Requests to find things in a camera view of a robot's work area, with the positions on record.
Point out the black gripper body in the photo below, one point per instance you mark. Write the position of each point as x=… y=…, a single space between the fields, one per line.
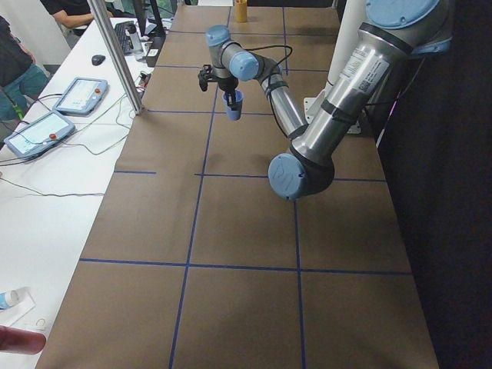
x=227 y=84

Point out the blue paper cup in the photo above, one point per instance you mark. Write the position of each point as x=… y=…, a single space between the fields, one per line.
x=234 y=112

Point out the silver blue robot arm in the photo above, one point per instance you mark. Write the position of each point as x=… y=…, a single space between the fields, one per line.
x=378 y=34

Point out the yellow cup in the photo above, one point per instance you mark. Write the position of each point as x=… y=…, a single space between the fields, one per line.
x=241 y=11

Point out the clear water bottle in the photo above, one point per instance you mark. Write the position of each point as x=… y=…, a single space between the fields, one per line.
x=136 y=46

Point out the black keyboard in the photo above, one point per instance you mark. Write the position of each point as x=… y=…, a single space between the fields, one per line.
x=123 y=39

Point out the black computer mouse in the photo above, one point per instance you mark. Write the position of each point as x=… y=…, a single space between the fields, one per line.
x=96 y=60

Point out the teach pendant upper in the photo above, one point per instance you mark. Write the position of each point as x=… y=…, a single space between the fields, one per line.
x=81 y=97

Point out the teach pendant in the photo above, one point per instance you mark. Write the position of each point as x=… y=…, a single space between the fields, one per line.
x=81 y=97
x=40 y=135

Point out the white side table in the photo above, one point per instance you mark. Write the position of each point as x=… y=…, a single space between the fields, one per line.
x=48 y=204

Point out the teach pendant lower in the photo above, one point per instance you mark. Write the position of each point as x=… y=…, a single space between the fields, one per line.
x=40 y=135

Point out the person in dark shirt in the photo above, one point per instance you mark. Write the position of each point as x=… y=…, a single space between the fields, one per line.
x=20 y=76

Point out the white tube bottle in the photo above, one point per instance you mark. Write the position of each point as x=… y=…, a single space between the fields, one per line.
x=14 y=298

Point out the red cylinder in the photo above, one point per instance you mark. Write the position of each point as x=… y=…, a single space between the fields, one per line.
x=18 y=341

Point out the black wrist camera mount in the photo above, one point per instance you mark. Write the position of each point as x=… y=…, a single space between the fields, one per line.
x=205 y=76

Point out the aluminium frame post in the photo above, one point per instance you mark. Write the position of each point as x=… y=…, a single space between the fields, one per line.
x=100 y=13

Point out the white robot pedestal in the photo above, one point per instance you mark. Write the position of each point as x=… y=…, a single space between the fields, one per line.
x=338 y=57

